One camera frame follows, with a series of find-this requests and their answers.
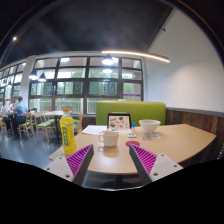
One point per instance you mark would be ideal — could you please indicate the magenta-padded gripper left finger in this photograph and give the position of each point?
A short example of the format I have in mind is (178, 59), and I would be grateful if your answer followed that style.
(78, 159)

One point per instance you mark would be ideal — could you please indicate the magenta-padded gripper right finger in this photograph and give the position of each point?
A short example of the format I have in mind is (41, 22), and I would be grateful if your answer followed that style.
(146, 160)

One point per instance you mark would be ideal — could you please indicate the yellow drink bottle orange cap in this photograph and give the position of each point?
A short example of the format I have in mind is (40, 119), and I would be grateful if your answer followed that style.
(68, 136)

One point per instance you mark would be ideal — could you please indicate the white paper sheet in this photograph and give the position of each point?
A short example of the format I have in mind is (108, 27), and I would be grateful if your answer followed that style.
(94, 130)

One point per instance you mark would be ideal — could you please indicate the white bowl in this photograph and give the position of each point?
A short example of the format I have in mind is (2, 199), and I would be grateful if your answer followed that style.
(149, 126)

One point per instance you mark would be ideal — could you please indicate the small blue-capped bottle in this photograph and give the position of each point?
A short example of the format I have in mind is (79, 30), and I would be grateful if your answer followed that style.
(133, 128)

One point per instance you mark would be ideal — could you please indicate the white ceramic mug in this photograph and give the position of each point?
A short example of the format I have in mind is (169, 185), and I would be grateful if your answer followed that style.
(110, 138)

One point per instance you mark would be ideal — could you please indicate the black tablet with sticker picture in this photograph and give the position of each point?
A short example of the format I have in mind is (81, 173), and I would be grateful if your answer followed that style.
(119, 122)

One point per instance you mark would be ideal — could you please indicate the wooden chairs with green seats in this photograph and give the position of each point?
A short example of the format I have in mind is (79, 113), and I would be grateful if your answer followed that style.
(45, 125)

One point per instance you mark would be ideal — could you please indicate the green upholstered bench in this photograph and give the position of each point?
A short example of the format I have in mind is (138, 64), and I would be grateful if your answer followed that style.
(143, 111)

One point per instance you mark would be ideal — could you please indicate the light wooden dining table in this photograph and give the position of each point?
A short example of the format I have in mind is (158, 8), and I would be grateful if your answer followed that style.
(53, 113)

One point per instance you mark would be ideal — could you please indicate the person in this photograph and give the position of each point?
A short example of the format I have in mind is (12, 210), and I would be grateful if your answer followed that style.
(4, 110)
(20, 111)

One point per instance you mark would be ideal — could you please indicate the black pendant lamps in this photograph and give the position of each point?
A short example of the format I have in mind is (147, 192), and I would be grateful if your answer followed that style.
(107, 60)

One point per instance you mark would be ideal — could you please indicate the long curved light strip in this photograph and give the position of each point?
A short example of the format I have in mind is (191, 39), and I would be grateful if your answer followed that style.
(140, 54)

